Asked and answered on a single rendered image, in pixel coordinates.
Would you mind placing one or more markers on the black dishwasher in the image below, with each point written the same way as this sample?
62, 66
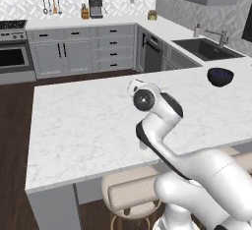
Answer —
152, 53

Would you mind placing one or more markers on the wooden knife block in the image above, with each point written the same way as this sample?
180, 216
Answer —
85, 12

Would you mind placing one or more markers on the silver coffee machine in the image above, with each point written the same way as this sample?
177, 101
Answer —
95, 8

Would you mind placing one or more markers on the dark blue bowl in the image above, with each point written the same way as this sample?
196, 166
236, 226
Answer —
220, 77

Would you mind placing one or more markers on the silver stove with oven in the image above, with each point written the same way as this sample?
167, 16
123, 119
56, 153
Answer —
13, 57

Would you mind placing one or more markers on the silver hanging ladle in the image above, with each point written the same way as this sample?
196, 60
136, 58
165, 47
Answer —
45, 9

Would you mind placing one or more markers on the grey base cupboard run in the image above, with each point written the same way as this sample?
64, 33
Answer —
82, 50

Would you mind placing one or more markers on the wooden hanging spatula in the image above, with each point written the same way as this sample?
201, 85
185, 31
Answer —
54, 9

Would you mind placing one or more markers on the black window frame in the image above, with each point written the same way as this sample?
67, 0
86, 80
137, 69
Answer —
248, 27

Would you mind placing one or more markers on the grey soap dispenser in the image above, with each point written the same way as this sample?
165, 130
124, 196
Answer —
197, 31

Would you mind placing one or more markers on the silver tap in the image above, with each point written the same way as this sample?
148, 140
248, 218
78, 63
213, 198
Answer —
223, 38

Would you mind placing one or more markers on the beige round stool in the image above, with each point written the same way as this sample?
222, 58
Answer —
131, 193

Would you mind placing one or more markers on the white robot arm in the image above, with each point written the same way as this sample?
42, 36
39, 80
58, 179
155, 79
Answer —
210, 188

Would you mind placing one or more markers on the black sink basin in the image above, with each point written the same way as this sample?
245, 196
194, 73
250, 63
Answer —
206, 48

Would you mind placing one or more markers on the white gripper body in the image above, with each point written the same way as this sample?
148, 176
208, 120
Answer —
143, 145

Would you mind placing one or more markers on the silver hanging spoon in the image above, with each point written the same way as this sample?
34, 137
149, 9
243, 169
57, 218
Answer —
50, 8

